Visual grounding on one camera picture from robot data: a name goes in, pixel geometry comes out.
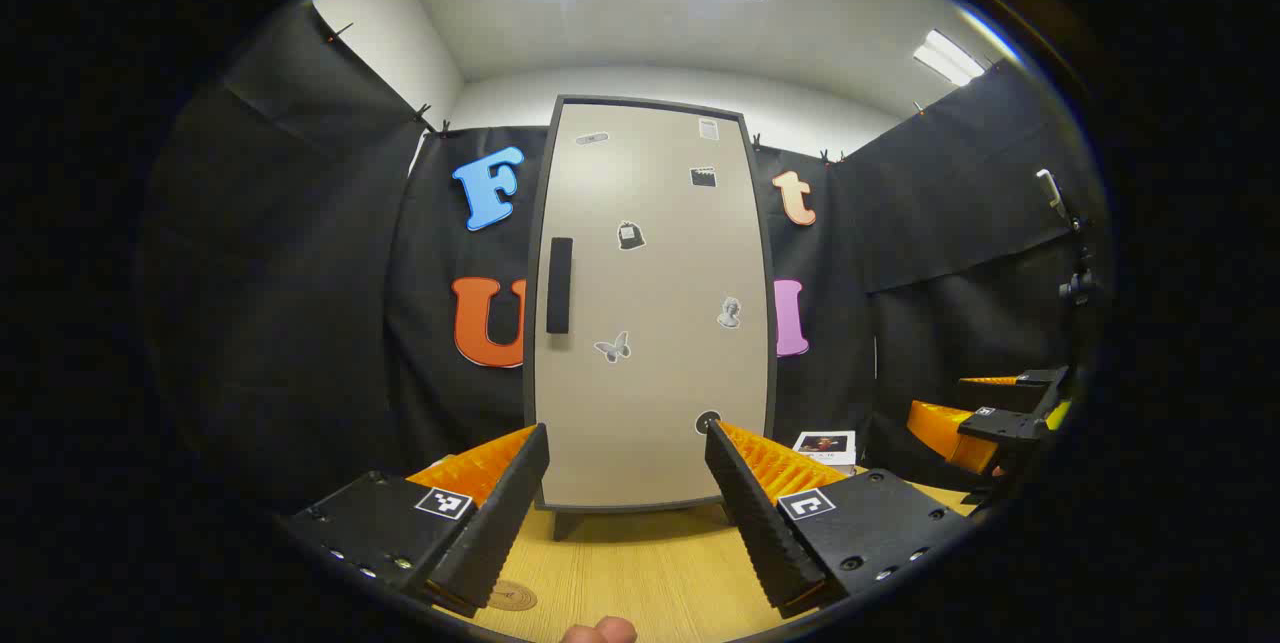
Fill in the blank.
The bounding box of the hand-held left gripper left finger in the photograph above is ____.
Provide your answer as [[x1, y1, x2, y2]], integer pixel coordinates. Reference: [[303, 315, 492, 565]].
[[280, 423, 551, 621]]

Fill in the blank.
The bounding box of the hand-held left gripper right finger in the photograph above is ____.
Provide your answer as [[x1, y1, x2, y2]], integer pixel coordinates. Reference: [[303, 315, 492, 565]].
[[705, 420, 976, 621]]

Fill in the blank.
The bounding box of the dark grey cabinet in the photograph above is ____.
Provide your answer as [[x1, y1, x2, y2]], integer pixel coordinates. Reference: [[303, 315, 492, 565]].
[[523, 93, 781, 542]]

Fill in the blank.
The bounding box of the round wooden coaster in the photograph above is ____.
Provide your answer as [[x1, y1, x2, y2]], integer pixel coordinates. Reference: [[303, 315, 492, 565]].
[[487, 580, 539, 613]]

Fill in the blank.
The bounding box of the beige cabinet door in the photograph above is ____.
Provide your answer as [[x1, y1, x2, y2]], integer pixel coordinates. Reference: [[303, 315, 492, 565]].
[[525, 95, 779, 514]]

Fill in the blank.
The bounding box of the black door handle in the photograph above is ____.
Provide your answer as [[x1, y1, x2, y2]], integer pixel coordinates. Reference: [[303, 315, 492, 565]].
[[546, 237, 574, 335]]

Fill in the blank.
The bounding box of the white portrait cover book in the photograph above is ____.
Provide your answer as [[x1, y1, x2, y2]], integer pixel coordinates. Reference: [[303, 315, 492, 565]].
[[793, 431, 858, 469]]

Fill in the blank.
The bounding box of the small ceiling light panel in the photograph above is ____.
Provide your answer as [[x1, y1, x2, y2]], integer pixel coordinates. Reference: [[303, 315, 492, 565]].
[[912, 29, 986, 87]]

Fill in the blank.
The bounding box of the black backdrop cloth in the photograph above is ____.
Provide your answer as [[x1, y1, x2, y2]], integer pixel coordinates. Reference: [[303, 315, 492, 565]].
[[140, 0, 1111, 514]]

